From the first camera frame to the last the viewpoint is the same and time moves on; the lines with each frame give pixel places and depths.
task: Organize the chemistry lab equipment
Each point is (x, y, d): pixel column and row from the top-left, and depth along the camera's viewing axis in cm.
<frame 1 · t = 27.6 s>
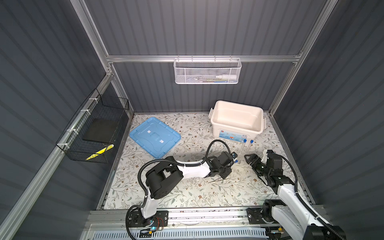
left hand: (228, 168, 88), fingers closed
right hand: (249, 160, 85), fingers open
white plastic storage bin: (237, 122, 114), point 2 cm above the table
blue plastic bin lid: (155, 137, 107), on the table
metal tweezers: (216, 180, 88), on the table

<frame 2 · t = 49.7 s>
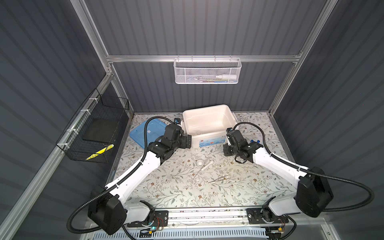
left hand: (182, 135, 80), fingers open
right hand: (227, 148, 87), fingers closed
white plastic storage bin: (207, 125, 106), point 7 cm above the table
white plastic dropper: (210, 163, 93), on the table
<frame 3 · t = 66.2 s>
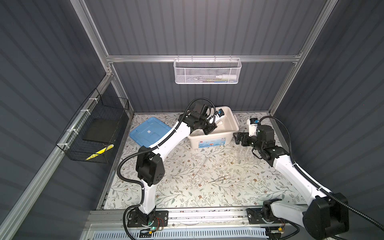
left hand: (214, 123, 85), fingers closed
right hand: (243, 134, 82), fingers open
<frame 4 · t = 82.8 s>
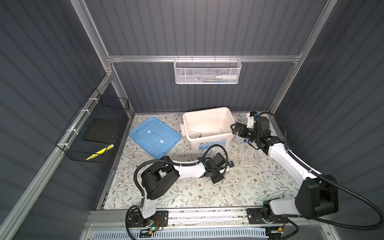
left hand: (220, 173, 89), fingers closed
right hand: (239, 127, 85), fingers open
test tube brush: (214, 132, 110), on the table
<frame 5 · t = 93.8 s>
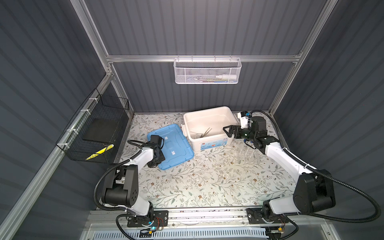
left hand: (157, 161, 92), fingers closed
right hand: (231, 129, 84), fingers open
blue plastic bin lid: (176, 147, 101), on the table
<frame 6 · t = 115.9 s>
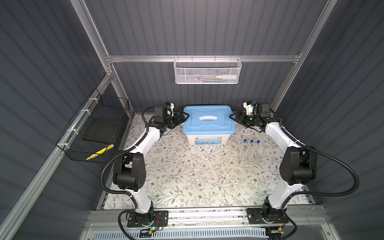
left hand: (185, 117, 88), fingers open
right hand: (235, 118, 90), fingers open
blue plastic bin lid: (208, 119, 95), point 18 cm above the table
blue capped test tube 2: (258, 142, 86), point 15 cm above the table
